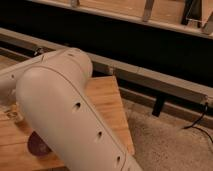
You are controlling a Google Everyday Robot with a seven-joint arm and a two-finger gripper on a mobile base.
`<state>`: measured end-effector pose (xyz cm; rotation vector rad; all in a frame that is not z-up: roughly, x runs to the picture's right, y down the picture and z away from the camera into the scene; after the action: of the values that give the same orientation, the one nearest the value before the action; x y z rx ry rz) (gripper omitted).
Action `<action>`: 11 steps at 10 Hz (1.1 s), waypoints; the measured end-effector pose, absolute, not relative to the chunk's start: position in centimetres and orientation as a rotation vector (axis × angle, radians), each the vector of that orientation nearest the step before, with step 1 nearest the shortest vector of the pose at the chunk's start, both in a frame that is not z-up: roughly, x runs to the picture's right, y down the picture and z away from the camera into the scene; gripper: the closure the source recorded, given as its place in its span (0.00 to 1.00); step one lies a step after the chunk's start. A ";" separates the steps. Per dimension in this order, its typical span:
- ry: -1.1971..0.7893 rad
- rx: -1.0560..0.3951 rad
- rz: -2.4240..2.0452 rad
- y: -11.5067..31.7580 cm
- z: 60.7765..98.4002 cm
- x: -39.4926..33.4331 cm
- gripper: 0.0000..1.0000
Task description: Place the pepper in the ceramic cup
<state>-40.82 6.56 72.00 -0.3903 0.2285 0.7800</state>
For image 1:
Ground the dark red round object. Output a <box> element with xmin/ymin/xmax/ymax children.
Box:
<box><xmin>27</xmin><ymin>131</ymin><xmax>52</xmax><ymax>156</ymax></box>

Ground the black cable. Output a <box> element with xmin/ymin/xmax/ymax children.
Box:
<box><xmin>182</xmin><ymin>101</ymin><xmax>213</xmax><ymax>145</ymax></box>

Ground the wooden upper shelf frame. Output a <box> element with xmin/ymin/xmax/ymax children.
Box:
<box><xmin>30</xmin><ymin>0</ymin><xmax>213</xmax><ymax>40</ymax></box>

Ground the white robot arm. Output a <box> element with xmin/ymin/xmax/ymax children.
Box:
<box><xmin>0</xmin><ymin>48</ymin><xmax>143</xmax><ymax>171</ymax></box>

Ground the grey metal frame rail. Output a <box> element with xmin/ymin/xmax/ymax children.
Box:
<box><xmin>0</xmin><ymin>28</ymin><xmax>213</xmax><ymax>108</ymax></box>

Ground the black rail bracket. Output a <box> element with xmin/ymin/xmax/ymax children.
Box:
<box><xmin>152</xmin><ymin>95</ymin><xmax>165</xmax><ymax>117</ymax></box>

